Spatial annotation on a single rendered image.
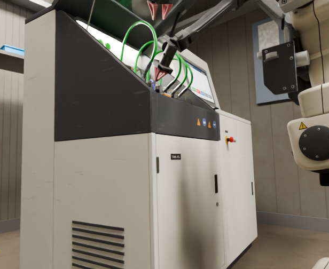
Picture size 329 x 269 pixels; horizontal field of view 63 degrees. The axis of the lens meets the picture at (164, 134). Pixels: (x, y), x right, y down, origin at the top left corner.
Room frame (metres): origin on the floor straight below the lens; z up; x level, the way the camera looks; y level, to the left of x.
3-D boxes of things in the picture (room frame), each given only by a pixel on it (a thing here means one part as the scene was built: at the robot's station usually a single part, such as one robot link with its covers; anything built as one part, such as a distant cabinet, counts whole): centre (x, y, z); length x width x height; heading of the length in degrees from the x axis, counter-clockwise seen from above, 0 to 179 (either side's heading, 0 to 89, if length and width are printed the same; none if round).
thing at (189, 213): (1.28, -0.14, 0.44); 0.65 x 0.02 x 0.68; 147
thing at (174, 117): (1.29, -0.12, 0.87); 0.62 x 0.04 x 0.16; 147
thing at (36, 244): (1.96, 0.28, 0.75); 1.40 x 0.28 x 1.50; 147
